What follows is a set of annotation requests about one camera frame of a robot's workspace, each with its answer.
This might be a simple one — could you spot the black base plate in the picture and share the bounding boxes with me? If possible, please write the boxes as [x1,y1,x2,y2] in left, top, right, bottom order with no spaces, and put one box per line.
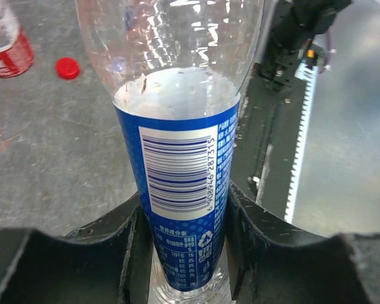
[231,64,307,218]

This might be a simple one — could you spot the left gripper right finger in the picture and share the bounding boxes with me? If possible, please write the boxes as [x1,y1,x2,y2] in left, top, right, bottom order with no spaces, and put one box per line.
[225,183,380,303]

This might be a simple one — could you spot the red bottle cap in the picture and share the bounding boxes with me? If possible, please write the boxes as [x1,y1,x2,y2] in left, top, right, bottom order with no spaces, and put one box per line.
[55,57,80,80]

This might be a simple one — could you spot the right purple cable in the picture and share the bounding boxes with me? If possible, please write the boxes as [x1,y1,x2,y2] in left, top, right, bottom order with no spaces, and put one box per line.
[322,28,336,75]

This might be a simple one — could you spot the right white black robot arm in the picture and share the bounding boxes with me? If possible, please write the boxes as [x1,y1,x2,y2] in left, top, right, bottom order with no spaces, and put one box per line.
[259,0,352,91]

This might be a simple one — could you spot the clear bottle blue label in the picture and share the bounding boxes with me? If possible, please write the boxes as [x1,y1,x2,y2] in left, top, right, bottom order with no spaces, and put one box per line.
[75,1,264,303]

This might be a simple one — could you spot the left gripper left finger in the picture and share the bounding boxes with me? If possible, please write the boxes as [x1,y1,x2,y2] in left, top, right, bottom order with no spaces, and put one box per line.
[0,194,152,303]

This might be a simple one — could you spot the white slotted cable duct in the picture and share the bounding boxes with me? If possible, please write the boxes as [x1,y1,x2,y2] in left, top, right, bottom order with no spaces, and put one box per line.
[284,61,319,224]

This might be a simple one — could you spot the clear bottle red label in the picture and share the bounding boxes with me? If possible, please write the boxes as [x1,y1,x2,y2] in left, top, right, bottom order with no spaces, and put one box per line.
[0,1,34,78]

